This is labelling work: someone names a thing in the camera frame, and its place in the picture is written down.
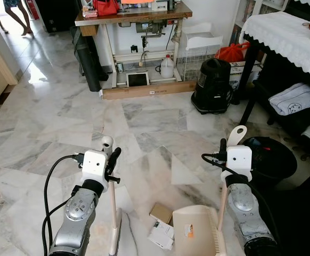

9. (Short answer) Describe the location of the beige long-handled broom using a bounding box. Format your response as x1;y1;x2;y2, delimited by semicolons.
100;135;123;256

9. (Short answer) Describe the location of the beige dustpan with loop handle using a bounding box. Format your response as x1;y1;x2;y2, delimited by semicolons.
172;125;248;256

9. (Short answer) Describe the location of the black round waste bin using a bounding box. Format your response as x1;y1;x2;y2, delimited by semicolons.
244;137;298;188

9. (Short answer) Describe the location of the black table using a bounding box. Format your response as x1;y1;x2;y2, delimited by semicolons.
235;32;310;190

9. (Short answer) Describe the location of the black canister vacuum cleaner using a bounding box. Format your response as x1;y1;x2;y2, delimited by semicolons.
191;58;234;115

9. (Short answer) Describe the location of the brown cardboard piece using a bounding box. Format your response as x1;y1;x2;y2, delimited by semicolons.
149;202;174;225

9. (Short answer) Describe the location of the long wooden plank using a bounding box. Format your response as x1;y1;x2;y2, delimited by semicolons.
101;80;197;101

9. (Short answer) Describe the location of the white printed cardboard box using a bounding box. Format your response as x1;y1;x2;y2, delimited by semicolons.
229;60;263;90

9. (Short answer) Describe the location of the white framed tablet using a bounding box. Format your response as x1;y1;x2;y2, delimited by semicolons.
126;71;150;88

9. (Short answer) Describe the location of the white folded fabric bag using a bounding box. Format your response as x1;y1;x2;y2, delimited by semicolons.
268;82;310;116

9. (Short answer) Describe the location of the red plastic bag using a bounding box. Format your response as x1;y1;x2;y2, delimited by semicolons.
215;42;250;63

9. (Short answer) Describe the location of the white plastic jug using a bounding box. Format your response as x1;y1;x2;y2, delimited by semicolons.
159;54;176;80

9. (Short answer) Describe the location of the white scalloped tablecloth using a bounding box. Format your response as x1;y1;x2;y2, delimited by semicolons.
241;11;310;84

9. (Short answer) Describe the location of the wooden top sewing table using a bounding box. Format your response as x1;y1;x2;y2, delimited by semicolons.
74;2;194;92

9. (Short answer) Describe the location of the black speaker box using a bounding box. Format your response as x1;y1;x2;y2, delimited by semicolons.
34;0;84;34

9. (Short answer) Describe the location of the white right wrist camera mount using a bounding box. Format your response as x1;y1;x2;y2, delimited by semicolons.
226;145;253;182

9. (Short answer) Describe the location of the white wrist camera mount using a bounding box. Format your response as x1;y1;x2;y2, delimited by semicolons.
81;150;111;191
226;145;253;182

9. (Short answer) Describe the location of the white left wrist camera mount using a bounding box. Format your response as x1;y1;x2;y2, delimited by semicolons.
81;150;111;191

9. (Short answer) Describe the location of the white wire basket rack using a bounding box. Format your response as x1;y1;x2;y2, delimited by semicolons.
175;22;224;82

